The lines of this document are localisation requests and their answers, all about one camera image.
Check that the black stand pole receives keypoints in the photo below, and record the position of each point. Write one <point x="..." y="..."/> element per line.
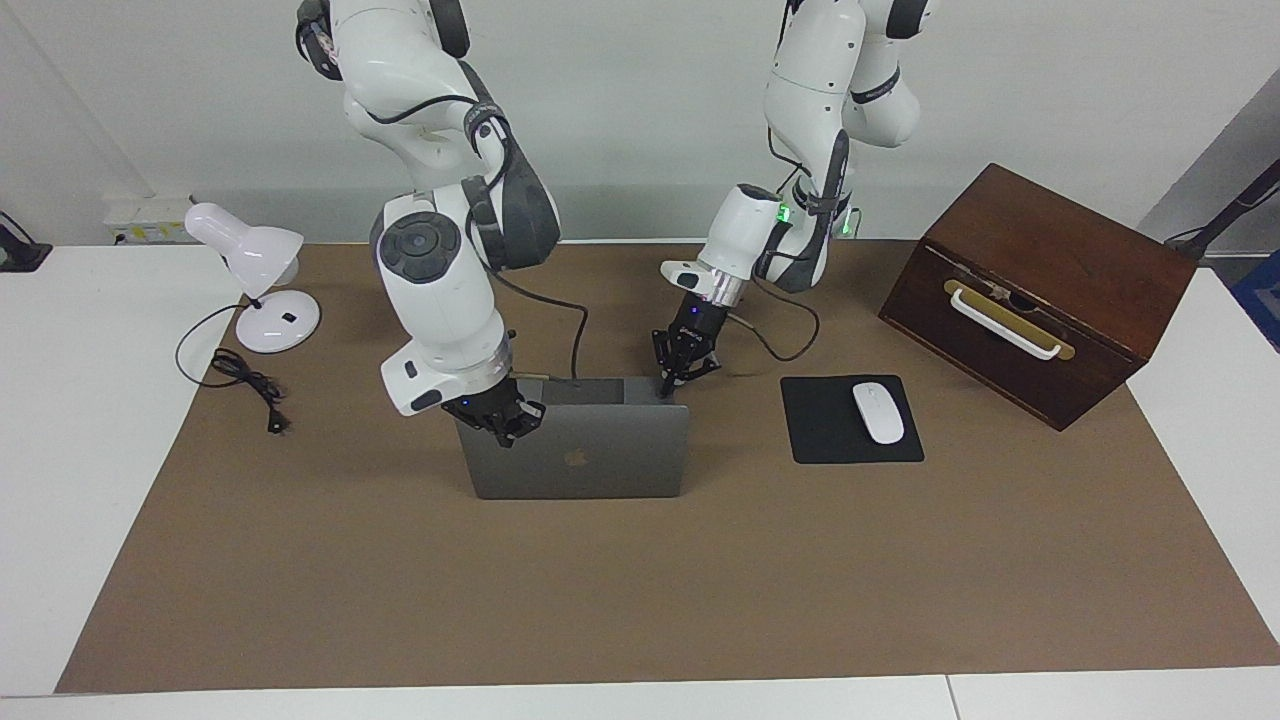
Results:
<point x="1235" y="205"/>

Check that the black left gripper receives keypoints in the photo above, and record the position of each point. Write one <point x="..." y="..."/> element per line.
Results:
<point x="700" y="325"/>

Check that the brown table mat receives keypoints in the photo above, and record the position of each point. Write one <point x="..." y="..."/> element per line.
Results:
<point x="640" y="590"/>

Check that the black table clamp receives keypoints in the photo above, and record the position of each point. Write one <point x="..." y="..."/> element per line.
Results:
<point x="18" y="255"/>

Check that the blue crate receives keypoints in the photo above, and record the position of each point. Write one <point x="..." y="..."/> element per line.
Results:
<point x="1262" y="300"/>

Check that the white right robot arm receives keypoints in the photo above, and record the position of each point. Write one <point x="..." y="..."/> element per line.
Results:
<point x="440" y="290"/>

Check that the white desk lamp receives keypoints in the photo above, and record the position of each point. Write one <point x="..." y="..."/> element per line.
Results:
<point x="255" y="250"/>

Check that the dark wooden box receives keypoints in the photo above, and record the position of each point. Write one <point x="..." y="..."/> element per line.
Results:
<point x="1080" y="280"/>

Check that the white computer mouse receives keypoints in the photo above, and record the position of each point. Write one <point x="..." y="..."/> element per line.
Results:
<point x="878" y="412"/>

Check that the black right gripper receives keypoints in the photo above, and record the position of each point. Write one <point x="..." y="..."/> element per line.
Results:
<point x="485" y="400"/>

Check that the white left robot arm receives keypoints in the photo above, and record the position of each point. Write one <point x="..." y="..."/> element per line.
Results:
<point x="815" y="70"/>

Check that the grey laptop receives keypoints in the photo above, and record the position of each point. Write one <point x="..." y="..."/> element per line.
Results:
<point x="590" y="460"/>

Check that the white power strip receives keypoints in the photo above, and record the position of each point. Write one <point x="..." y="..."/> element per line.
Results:
<point x="145" y="220"/>

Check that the black mouse pad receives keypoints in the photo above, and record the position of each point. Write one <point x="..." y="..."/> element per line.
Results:
<point x="825" y="425"/>

